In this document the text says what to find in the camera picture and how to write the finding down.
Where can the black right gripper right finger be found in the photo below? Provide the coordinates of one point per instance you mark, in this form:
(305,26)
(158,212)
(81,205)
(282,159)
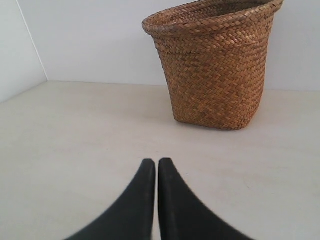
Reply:
(182,215)

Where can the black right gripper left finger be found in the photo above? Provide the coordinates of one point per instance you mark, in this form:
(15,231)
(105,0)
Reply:
(131,216)

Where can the brown woven wicker basket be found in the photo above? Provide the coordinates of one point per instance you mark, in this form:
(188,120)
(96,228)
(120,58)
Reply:
(213,54)

